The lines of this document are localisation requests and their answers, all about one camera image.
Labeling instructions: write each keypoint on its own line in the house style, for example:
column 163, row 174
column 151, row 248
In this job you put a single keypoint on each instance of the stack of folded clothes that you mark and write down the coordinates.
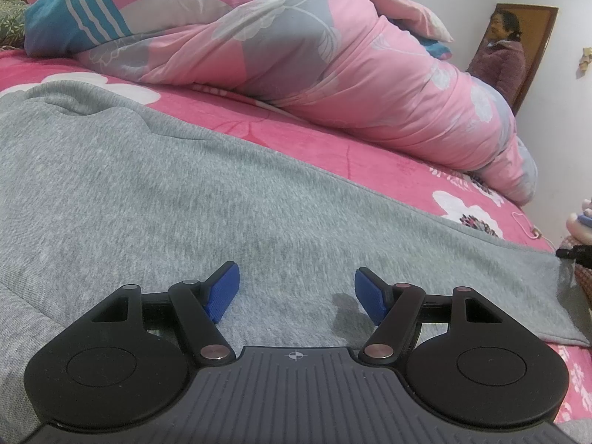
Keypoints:
column 580, row 226

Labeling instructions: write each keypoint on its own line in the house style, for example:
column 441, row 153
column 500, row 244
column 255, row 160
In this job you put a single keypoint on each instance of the pink floral quilt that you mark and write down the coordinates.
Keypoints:
column 277, row 55

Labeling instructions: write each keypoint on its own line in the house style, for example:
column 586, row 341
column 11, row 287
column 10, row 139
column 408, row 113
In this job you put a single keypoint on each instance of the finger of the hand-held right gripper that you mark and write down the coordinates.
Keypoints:
column 576, row 255

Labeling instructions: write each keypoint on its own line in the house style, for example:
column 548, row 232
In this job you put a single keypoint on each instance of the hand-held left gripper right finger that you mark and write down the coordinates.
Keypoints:
column 370, row 293

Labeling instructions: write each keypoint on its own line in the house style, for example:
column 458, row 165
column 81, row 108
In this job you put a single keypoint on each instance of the grey sweatshirt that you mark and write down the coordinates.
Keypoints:
column 185, row 194

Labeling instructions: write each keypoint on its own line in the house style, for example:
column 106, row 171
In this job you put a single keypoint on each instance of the pink floral bed blanket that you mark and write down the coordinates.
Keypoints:
column 323, row 148

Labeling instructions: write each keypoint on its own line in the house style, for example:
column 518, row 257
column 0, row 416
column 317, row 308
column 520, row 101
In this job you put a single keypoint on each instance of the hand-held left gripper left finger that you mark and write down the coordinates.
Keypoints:
column 224, row 291

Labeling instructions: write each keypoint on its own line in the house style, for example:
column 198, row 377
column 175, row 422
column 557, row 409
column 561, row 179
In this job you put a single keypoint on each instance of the yellowish wall hanging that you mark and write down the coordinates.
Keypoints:
column 585, row 60

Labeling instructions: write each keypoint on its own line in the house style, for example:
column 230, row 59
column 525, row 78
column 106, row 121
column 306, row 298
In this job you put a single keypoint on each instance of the green patterned pillow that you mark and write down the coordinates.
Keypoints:
column 9, row 21

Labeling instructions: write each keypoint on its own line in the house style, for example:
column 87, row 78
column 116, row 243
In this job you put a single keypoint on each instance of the brown wooden door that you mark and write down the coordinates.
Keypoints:
column 539, row 37

